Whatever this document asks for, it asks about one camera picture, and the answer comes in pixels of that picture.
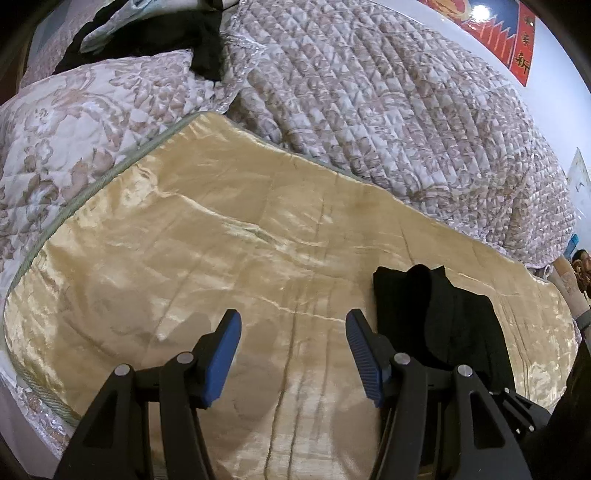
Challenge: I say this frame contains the floral quilted comforter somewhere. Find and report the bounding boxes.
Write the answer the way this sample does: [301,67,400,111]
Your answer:
[1,1,573,456]

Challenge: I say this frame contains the colourful clutter beside bed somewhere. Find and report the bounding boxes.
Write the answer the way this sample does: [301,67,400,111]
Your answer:
[564,234,591,297]

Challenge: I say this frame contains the black pants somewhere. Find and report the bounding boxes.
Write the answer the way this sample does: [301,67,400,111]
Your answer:
[373,264,515,391]

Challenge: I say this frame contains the gold satin bed sheet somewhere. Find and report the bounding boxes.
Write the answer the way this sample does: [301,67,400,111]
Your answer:
[4,114,577,479]

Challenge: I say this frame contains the red wall banner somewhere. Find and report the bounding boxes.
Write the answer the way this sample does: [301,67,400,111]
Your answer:
[422,0,536,87]

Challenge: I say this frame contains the light blue cloth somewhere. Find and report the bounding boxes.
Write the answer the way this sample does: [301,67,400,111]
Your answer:
[80,0,209,53]

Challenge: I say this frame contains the black garment pile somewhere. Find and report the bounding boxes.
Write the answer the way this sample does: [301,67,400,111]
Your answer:
[54,1,223,82]

